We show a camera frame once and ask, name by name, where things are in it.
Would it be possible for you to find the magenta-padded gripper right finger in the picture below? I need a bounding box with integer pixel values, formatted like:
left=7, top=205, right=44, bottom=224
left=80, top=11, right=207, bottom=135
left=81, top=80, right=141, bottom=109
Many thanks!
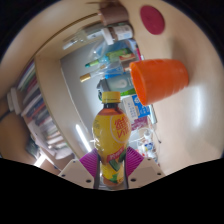
left=123, top=146, right=166, bottom=190

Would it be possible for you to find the yellow-labelled tea drink bottle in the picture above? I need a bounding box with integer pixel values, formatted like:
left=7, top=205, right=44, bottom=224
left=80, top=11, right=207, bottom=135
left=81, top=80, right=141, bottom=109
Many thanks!
left=92, top=91, right=132, bottom=190

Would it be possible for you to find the orange plastic cup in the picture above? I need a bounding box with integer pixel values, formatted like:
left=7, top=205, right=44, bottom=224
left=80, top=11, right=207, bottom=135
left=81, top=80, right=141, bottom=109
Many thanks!
left=129, top=58, right=190, bottom=107

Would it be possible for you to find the glass bottle with yellow cap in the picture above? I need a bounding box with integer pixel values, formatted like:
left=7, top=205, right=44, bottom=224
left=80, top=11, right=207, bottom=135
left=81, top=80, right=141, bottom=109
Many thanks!
left=79, top=63, right=133, bottom=83

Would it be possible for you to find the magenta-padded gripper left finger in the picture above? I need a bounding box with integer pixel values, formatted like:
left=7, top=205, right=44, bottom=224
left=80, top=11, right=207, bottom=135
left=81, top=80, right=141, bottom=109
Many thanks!
left=58, top=147, right=101, bottom=190

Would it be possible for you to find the white and blue carton box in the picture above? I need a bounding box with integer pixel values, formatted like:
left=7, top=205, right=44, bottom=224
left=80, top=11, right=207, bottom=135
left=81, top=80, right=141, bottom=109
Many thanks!
left=120, top=94, right=152, bottom=125

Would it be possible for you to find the maroon pouch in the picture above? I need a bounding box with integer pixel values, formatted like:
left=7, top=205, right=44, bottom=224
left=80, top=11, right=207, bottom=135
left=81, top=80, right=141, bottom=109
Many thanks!
left=130, top=116, right=149, bottom=132

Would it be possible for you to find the clear glass bottle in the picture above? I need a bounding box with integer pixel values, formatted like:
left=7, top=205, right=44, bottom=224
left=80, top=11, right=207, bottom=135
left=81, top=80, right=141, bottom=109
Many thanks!
left=62, top=22, right=111, bottom=51

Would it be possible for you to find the flat round red coaster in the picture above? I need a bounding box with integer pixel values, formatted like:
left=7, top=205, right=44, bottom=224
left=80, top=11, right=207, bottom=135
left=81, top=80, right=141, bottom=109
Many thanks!
left=139, top=4, right=166, bottom=36

